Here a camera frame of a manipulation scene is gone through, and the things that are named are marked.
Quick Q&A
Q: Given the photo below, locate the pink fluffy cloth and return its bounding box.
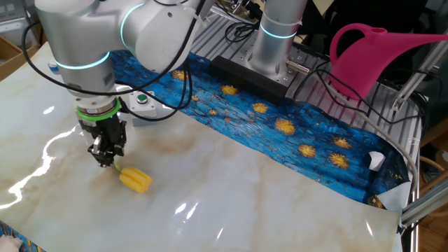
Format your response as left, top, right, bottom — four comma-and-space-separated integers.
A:
0, 234, 24, 252

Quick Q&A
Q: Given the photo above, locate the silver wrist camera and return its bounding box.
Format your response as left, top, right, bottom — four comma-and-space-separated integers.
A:
47, 58, 61, 75

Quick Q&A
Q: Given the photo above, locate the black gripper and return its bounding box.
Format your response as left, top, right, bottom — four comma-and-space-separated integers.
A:
77, 113, 128, 168

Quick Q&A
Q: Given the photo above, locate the black table cable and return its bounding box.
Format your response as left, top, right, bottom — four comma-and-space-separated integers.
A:
293, 61, 442, 127

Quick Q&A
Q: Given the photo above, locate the green push button box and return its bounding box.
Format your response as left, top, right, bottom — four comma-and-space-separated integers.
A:
127, 90, 158, 127

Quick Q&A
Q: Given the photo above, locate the open cardboard box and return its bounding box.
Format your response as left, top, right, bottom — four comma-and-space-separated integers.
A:
0, 34, 40, 82

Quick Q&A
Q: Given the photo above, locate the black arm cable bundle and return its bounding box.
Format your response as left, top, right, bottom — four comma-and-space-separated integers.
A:
21, 0, 260, 123

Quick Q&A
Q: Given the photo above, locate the pink plastic watering can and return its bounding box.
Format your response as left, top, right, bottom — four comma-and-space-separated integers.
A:
328, 22, 448, 102

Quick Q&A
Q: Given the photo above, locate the aluminium diagonal brace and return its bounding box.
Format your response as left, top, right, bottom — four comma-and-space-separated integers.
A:
391, 31, 448, 113

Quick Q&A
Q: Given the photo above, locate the glossy marble pattern sheet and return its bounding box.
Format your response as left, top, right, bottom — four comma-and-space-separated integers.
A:
0, 41, 403, 252

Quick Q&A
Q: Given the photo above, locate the yellow sponge brush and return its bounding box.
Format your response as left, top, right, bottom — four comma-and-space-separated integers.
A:
113, 162, 154, 195

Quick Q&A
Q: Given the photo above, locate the aluminium frame profile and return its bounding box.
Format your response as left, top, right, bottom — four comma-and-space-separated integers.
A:
400, 187, 448, 228

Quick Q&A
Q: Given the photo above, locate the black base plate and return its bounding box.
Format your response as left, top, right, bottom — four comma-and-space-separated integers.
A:
209, 55, 298, 106

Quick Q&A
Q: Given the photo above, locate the blue starry painting cloth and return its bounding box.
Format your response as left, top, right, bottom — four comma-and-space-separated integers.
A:
0, 50, 412, 252

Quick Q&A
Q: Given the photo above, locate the clear plastic storage box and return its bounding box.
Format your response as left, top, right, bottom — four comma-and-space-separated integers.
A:
0, 0, 40, 50

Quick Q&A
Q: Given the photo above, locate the grey cable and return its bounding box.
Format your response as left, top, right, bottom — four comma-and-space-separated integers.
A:
314, 75, 419, 192

